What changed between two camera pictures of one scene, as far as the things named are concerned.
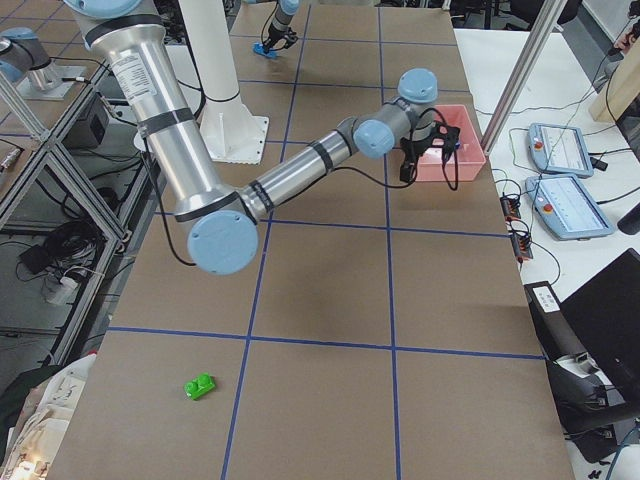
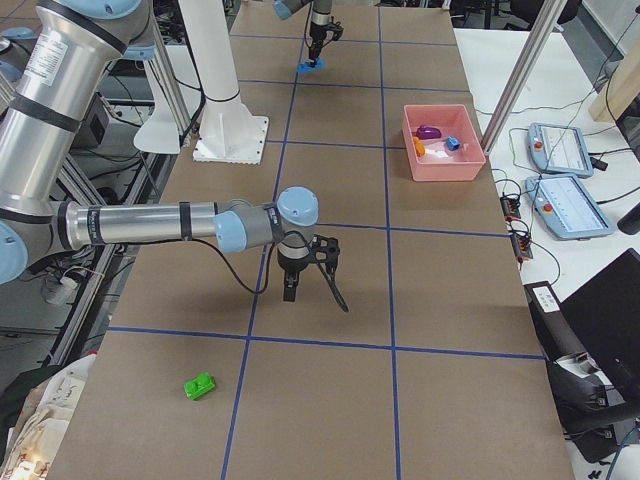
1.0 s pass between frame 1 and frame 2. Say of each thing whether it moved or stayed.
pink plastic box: stayed
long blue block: moved
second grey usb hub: stayed
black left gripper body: moved
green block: stayed
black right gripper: moved
